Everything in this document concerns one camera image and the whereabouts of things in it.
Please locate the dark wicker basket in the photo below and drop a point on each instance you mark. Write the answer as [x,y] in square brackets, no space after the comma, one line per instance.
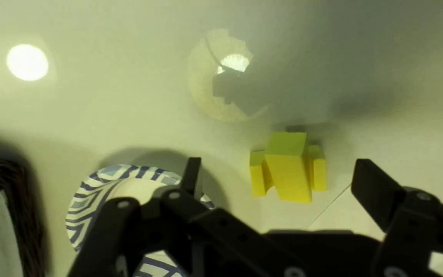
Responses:
[26,205]

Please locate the blue striped white plate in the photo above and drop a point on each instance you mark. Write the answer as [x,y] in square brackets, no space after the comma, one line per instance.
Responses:
[85,205]

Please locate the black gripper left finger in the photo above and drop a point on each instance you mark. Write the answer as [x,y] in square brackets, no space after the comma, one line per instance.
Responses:
[129,240]

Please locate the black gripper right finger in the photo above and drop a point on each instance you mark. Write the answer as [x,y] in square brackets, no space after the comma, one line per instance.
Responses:
[406,231]

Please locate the yellow arch block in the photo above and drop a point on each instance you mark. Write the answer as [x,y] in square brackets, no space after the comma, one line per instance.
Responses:
[257,177]

